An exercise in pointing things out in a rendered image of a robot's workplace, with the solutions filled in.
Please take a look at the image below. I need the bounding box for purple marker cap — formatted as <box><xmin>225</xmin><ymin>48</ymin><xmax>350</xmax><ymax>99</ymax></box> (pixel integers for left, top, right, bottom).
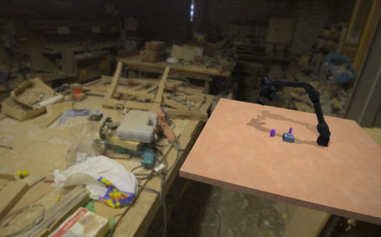
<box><xmin>270</xmin><ymin>129</ymin><xmax>276</xmax><ymax>137</ymax></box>

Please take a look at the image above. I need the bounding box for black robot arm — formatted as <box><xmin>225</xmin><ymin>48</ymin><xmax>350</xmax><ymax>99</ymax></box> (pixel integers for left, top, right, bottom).
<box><xmin>261</xmin><ymin>75</ymin><xmax>331</xmax><ymax>147</ymax></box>

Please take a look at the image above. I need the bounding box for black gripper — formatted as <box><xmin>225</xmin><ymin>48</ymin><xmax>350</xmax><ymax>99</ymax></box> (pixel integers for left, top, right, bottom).
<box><xmin>256</xmin><ymin>85</ymin><xmax>272</xmax><ymax>105</ymax></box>

